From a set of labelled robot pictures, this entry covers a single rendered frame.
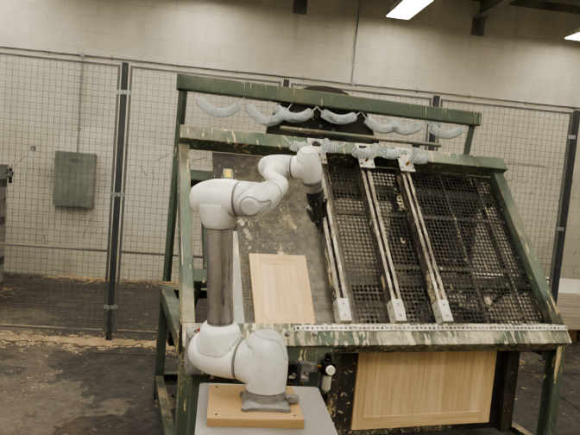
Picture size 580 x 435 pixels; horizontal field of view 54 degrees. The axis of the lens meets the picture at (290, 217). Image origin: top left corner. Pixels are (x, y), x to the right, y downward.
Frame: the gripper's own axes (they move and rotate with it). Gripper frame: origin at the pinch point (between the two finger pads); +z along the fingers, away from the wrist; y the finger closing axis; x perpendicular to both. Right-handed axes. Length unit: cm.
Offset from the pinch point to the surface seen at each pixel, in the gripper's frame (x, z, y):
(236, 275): 26, 23, -38
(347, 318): -13, 50, -1
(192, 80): 136, -43, 9
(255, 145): 83, -11, 16
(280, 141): 81, -8, 32
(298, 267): 21.0, 34.3, -4.8
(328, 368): -27, 58, -25
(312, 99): 109, -12, 78
